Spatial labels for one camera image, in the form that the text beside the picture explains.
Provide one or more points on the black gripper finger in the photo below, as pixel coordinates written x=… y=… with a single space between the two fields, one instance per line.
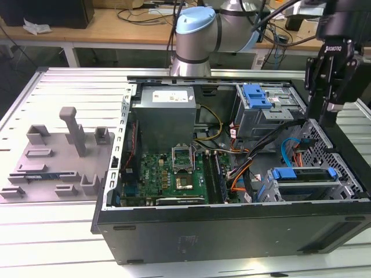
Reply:
x=354 y=69
x=313 y=75

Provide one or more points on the hard disk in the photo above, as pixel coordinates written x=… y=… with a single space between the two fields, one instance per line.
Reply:
x=285 y=173

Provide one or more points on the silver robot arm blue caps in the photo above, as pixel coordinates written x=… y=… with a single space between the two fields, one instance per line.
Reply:
x=197 y=34

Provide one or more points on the metal disk bay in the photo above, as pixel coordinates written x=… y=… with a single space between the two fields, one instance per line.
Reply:
x=343 y=188

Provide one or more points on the small black box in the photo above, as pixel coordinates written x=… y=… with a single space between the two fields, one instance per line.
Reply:
x=293 y=24

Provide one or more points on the white tag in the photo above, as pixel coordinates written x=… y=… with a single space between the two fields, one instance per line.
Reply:
x=260 y=62

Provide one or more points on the blue plastic latch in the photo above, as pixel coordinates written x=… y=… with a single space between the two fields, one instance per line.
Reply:
x=252 y=95

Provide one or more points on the metal drive cage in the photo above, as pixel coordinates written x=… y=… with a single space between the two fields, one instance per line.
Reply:
x=255 y=121

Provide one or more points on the black speaker box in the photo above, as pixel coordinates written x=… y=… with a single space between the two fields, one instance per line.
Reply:
x=266 y=14

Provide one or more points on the RAM stick with black chips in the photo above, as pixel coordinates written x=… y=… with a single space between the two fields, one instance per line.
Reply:
x=221 y=176

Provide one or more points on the black RAM slot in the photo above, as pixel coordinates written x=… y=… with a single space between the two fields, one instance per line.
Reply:
x=209 y=176

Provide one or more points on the silver power supply unit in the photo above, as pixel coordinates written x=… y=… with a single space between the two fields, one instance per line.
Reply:
x=162 y=121

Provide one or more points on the CPU socket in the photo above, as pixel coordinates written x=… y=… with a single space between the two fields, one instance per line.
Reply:
x=184 y=183

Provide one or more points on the black graphics card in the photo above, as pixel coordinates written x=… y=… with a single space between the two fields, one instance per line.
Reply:
x=179 y=201

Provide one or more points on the green motherboard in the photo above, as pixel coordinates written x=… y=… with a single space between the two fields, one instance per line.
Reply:
x=153 y=173

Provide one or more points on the black PC case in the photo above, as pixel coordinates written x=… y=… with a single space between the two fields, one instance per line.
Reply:
x=203 y=237

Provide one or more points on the wooden desk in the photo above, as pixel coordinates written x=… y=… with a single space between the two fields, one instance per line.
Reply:
x=95 y=34

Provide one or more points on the large black box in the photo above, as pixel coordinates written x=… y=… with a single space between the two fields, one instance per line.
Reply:
x=58 y=13

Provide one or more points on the grey parts rack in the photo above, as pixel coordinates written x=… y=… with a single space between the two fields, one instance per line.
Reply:
x=58 y=162

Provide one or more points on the crumpled white paper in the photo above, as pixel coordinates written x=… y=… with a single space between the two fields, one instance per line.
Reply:
x=36 y=27

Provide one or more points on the blue RAM stick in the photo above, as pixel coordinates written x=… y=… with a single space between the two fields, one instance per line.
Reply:
x=43 y=176

